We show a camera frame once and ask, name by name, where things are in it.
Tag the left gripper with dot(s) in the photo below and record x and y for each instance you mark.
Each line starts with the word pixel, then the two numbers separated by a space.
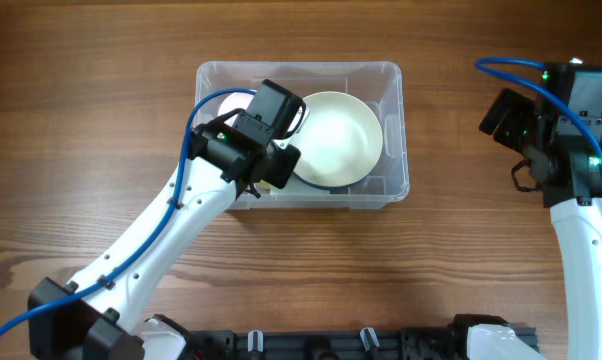
pixel 282 171

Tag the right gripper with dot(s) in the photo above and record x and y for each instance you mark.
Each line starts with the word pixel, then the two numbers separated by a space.
pixel 521 108

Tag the yellow plastic cup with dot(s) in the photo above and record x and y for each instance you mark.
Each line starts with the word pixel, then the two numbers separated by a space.
pixel 263 185

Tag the dark blue plate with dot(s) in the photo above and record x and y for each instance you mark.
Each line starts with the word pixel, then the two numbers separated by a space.
pixel 333 175

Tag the cream plastic plate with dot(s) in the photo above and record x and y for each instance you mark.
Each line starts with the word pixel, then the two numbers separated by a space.
pixel 339 128

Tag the pink plastic bowl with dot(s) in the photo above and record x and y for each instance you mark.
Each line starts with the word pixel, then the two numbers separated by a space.
pixel 237 100

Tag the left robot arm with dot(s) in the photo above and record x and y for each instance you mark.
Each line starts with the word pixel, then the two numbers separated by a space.
pixel 97 313

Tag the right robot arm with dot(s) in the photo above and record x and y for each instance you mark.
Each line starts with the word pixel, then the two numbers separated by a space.
pixel 558 135

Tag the clear plastic storage container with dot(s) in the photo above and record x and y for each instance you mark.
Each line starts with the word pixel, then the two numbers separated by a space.
pixel 378 84

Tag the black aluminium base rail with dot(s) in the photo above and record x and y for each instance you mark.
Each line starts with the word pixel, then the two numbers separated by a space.
pixel 438 343

